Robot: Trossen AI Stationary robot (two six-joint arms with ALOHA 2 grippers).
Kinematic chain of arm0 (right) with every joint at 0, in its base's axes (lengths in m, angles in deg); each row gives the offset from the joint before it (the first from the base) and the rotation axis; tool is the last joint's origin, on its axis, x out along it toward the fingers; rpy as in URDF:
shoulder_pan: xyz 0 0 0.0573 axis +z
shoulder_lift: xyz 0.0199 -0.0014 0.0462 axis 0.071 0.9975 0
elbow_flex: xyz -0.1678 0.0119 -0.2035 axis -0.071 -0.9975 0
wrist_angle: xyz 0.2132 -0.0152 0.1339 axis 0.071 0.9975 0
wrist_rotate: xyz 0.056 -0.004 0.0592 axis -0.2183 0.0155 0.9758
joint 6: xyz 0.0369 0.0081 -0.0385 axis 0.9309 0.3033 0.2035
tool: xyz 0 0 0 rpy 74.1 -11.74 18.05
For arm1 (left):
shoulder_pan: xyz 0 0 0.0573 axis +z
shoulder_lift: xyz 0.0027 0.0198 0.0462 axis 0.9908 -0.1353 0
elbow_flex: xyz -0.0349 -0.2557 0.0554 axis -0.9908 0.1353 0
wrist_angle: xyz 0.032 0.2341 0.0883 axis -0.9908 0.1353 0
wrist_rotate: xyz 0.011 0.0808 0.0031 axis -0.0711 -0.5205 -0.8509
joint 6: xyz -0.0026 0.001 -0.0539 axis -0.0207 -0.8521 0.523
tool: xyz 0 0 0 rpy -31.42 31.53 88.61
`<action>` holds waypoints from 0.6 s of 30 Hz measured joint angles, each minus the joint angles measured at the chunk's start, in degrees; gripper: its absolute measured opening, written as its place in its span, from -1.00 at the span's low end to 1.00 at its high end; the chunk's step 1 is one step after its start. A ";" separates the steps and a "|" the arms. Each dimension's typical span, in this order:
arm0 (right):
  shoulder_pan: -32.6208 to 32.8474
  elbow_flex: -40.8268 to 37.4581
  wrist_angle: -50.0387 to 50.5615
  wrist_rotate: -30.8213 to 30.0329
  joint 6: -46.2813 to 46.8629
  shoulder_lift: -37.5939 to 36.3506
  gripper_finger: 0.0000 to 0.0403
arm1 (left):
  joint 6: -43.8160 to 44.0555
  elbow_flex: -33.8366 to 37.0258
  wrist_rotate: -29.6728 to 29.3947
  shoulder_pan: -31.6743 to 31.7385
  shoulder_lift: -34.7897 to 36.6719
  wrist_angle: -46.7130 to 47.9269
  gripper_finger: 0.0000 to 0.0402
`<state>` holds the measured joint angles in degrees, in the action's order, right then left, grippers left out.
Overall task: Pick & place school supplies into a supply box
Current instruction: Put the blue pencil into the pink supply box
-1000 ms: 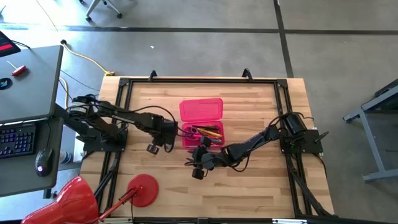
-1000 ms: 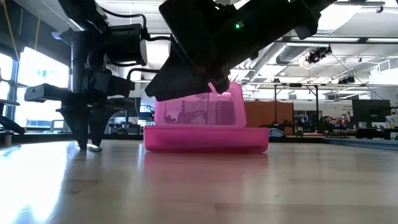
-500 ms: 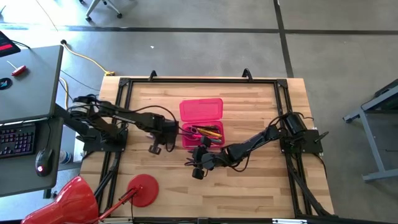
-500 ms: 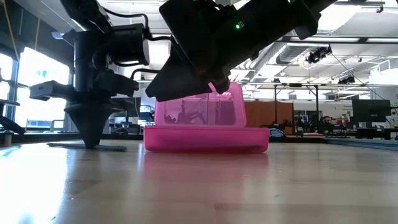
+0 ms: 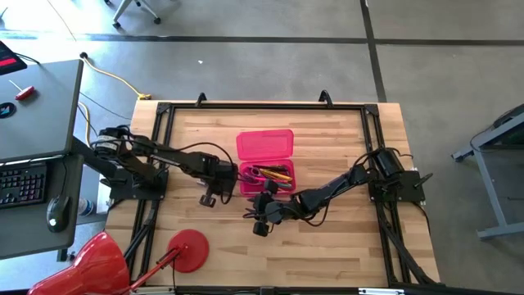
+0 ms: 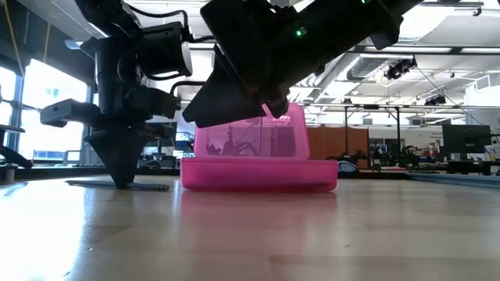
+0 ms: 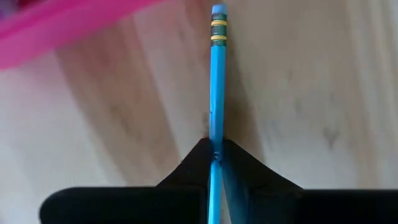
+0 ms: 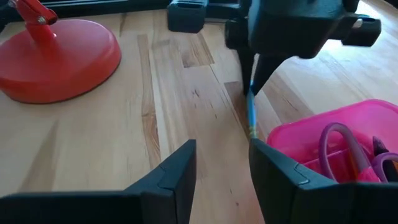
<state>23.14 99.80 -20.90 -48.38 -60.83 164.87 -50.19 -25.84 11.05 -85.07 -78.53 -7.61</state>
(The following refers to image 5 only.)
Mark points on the black pen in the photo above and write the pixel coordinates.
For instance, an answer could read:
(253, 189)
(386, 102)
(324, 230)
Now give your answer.
(272, 167)

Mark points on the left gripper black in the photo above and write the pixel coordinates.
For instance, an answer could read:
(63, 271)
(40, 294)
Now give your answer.
(227, 176)

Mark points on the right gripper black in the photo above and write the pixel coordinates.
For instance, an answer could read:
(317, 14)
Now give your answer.
(263, 201)

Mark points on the black aluminium table frame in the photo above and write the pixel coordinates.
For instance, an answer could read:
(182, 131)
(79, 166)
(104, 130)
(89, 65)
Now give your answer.
(266, 106)

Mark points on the black computer mouse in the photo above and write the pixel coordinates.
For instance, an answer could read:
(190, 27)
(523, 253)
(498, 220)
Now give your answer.
(57, 215)

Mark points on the dark grey side desk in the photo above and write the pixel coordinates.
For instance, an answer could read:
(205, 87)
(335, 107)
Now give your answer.
(24, 241)

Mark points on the office chair wheel base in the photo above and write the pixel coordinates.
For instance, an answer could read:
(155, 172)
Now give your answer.
(123, 8)

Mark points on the black keyboard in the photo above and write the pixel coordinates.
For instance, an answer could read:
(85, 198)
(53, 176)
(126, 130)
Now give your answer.
(22, 186)

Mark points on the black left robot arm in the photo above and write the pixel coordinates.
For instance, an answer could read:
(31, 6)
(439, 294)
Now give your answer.
(163, 153)

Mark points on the black and red device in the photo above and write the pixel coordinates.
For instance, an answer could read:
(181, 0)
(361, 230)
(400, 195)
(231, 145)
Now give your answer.
(10, 57)

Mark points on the silver metal bracket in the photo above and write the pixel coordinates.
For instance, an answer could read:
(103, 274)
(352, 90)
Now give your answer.
(380, 291)

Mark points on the clear water bottle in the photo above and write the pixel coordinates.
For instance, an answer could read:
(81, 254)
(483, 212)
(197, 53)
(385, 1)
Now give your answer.
(86, 207)

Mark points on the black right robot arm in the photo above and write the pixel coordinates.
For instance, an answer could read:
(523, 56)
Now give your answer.
(327, 190)

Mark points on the red desk lamp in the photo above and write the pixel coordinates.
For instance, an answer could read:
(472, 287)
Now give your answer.
(94, 266)

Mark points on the pink plastic supply box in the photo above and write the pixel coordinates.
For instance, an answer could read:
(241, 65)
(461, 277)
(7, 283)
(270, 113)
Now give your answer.
(266, 145)

